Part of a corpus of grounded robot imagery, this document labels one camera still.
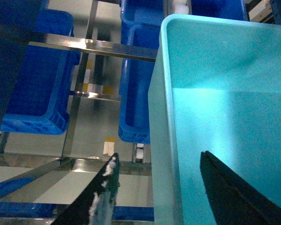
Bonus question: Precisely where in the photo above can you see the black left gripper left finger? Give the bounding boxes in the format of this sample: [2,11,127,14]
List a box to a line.
[53,153,120,225]

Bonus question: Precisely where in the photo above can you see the blue bin front left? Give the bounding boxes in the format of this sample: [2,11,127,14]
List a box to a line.
[0,9,81,136]

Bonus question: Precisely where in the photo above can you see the blue bin back right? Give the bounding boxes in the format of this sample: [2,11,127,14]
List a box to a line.
[118,0,163,144]

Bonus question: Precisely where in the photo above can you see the blue bin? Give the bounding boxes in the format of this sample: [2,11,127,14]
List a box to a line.
[118,0,163,144]
[0,9,81,136]

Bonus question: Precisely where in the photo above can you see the teal plastic tray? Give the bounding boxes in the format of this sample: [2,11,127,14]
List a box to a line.
[148,14,281,225]

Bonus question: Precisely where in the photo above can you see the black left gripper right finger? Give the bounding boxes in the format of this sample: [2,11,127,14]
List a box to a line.
[200,151,281,225]

